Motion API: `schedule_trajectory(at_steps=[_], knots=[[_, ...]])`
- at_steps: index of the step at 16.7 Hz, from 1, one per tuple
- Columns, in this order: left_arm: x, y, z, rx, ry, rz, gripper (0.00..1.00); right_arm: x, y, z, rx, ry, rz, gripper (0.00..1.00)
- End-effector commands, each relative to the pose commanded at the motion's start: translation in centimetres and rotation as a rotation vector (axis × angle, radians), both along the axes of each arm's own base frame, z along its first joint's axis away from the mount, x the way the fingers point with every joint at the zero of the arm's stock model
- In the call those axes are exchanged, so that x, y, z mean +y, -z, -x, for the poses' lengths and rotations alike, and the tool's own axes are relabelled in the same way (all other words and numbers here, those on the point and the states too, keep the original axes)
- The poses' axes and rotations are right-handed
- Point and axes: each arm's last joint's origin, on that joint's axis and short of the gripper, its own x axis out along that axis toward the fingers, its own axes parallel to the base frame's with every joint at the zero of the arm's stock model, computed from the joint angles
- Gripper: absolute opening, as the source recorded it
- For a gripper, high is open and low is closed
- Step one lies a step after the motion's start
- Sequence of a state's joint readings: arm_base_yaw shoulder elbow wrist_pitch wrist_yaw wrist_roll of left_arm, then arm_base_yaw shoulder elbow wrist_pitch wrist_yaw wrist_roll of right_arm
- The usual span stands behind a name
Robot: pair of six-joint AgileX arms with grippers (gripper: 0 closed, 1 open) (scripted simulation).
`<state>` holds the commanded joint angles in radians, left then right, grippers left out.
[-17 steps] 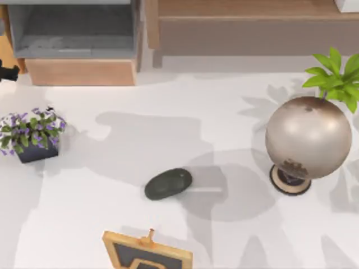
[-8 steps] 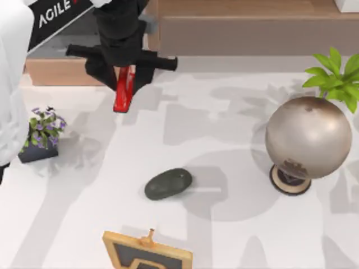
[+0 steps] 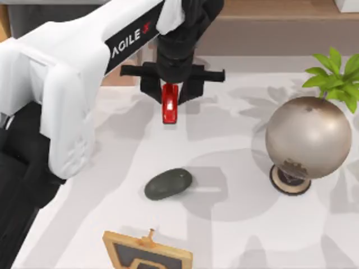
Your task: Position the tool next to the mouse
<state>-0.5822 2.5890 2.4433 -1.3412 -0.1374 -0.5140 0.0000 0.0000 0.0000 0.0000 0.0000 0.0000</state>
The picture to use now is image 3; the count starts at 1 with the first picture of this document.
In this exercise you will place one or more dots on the dark grey computer mouse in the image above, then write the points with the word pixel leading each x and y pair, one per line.
pixel 168 184

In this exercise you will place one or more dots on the wooden framed blackboard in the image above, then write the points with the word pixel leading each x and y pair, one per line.
pixel 146 252

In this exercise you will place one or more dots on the white object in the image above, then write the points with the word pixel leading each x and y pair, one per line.
pixel 347 5

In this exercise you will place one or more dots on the round metallic plant pot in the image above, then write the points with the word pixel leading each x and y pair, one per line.
pixel 308 137

